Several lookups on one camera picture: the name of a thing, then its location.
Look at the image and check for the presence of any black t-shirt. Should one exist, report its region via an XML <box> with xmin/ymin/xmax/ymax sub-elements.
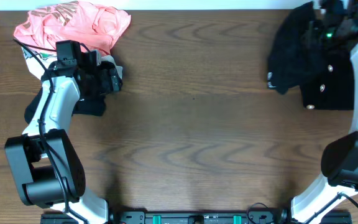
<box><xmin>266</xmin><ymin>1</ymin><xmax>354</xmax><ymax>95</ymax></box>

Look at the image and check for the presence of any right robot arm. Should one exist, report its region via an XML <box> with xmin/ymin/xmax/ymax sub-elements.
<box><xmin>286</xmin><ymin>4</ymin><xmax>358</xmax><ymax>223</ymax></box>

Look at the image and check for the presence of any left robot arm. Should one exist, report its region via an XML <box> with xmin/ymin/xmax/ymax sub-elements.
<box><xmin>4</xmin><ymin>40</ymin><xmax>122</xmax><ymax>223</ymax></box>

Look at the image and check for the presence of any black garment under pile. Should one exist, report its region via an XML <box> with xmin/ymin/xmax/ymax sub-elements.
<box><xmin>24</xmin><ymin>60</ymin><xmax>117</xmax><ymax>125</ymax></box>

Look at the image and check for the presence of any black cardigan with gold buttons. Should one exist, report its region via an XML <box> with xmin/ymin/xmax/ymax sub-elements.
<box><xmin>300</xmin><ymin>50</ymin><xmax>354</xmax><ymax>111</ymax></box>

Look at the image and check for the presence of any pink crumpled shirt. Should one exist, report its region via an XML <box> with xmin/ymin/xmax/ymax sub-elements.
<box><xmin>13</xmin><ymin>1</ymin><xmax>131</xmax><ymax>56</ymax></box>

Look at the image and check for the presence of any white printed shirt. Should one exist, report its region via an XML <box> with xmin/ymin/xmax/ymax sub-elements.
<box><xmin>21</xmin><ymin>47</ymin><xmax>123</xmax><ymax>80</ymax></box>

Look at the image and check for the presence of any left black cable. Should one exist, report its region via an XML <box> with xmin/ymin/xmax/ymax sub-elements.
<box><xmin>12</xmin><ymin>37</ymin><xmax>91</xmax><ymax>224</ymax></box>

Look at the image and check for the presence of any black cable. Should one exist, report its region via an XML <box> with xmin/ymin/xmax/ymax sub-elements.
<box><xmin>303</xmin><ymin>192</ymin><xmax>358</xmax><ymax>224</ymax></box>
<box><xmin>12</xmin><ymin>37</ymin><xmax>91</xmax><ymax>224</ymax></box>

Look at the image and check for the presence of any right black cable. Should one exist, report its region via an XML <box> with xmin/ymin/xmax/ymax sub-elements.
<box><xmin>303</xmin><ymin>192</ymin><xmax>358</xmax><ymax>224</ymax></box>

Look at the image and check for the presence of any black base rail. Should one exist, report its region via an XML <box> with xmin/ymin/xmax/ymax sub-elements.
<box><xmin>40</xmin><ymin>207</ymin><xmax>353</xmax><ymax>224</ymax></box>

